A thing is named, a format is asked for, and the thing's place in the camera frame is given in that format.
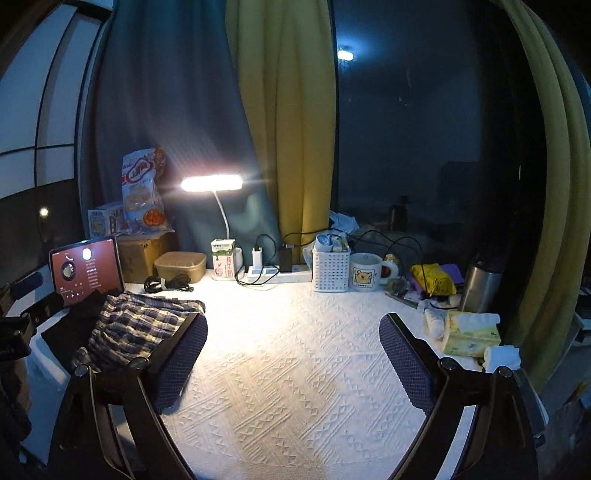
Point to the white charger plug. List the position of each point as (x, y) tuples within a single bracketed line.
[(257, 258)]

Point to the white lotion bottle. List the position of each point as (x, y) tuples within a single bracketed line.
[(435, 320)]

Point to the teal curtain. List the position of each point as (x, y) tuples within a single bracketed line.
[(164, 79)]

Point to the white plastic basket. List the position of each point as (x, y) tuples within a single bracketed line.
[(330, 263)]

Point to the white desk lamp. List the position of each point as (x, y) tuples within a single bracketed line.
[(214, 184)]

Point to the right yellow green curtain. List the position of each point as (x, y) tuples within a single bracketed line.
[(547, 308)]

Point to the yellow snack bag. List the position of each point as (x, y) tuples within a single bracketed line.
[(434, 280)]

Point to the white power strip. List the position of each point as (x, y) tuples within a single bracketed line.
[(271, 274)]

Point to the black charger adapter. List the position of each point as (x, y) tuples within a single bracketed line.
[(285, 259)]

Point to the plaid pants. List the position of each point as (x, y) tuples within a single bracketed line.
[(132, 325)]

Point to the steel tumbler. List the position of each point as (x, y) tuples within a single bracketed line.
[(481, 285)]

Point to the cardboard box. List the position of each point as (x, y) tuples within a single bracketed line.
[(137, 253)]

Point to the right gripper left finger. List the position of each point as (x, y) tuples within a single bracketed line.
[(85, 442)]

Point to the green white milk carton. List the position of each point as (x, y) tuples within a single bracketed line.
[(223, 258)]

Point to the tan lidded box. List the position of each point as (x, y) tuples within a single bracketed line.
[(174, 263)]

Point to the white bear mug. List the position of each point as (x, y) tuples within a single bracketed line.
[(368, 272)]

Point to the rolled white towel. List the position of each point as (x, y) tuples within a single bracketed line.
[(497, 356)]

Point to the white textured tablecloth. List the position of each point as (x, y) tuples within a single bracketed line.
[(294, 384)]

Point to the snack bag with orange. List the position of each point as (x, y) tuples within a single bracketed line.
[(142, 205)]

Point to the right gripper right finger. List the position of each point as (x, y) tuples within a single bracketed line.
[(500, 443)]

